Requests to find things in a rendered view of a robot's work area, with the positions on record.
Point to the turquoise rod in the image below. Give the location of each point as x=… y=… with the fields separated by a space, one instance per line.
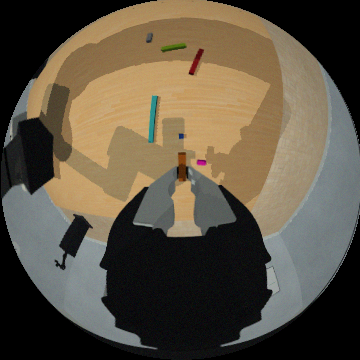
x=152 y=118

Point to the orange rod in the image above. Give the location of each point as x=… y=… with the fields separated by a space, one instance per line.
x=182 y=166

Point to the green rectangular bar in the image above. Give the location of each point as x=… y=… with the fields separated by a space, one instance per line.
x=173 y=47

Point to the dark red rod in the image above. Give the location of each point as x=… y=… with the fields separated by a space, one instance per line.
x=196 y=61

